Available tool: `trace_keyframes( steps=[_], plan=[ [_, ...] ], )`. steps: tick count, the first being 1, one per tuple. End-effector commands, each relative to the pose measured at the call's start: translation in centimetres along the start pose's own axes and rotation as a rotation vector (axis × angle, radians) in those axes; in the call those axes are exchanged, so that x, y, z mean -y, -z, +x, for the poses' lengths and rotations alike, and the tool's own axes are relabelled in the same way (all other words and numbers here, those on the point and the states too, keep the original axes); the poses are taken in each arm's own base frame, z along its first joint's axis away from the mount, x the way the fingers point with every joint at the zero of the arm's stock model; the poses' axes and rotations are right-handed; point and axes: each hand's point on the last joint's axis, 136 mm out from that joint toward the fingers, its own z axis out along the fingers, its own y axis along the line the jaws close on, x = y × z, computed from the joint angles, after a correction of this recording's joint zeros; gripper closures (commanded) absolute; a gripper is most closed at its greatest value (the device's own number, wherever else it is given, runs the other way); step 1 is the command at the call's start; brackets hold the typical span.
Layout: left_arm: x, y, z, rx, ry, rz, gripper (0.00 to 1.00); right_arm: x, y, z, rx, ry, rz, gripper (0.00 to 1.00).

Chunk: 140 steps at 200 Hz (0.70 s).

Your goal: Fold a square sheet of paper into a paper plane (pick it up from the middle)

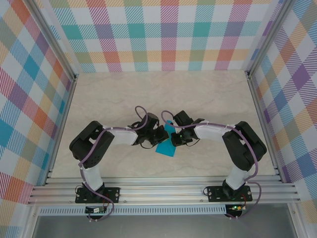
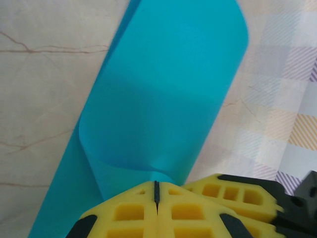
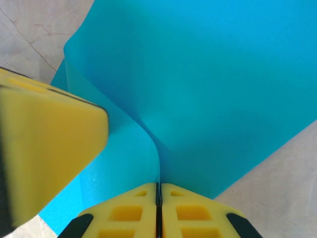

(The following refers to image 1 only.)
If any blue paper sheet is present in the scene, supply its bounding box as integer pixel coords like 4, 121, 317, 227
155, 119, 178, 158

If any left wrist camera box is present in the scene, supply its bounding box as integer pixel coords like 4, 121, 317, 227
144, 113, 160, 129

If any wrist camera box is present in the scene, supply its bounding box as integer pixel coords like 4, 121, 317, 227
144, 113, 160, 129
172, 110, 195, 127

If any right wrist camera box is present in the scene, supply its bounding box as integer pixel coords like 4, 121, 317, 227
172, 110, 195, 127

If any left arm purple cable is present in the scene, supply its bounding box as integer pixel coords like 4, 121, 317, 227
78, 106, 161, 223

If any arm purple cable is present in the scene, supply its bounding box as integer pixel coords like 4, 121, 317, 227
78, 106, 161, 223
160, 110, 263, 221

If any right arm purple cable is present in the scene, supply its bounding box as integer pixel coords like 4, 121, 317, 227
160, 110, 263, 221

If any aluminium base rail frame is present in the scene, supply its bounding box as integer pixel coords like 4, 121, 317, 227
27, 175, 302, 206

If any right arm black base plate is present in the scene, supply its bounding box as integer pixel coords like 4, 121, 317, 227
207, 185, 253, 203

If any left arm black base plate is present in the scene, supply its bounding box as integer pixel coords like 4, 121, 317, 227
75, 187, 121, 204

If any slotted grey cable duct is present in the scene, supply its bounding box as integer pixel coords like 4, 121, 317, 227
39, 204, 227, 216

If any aluminium side rail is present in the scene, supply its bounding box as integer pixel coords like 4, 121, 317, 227
246, 74, 284, 183
43, 78, 79, 186

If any aluminium corner post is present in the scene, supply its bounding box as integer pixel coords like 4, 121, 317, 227
24, 0, 79, 82
244, 0, 295, 80

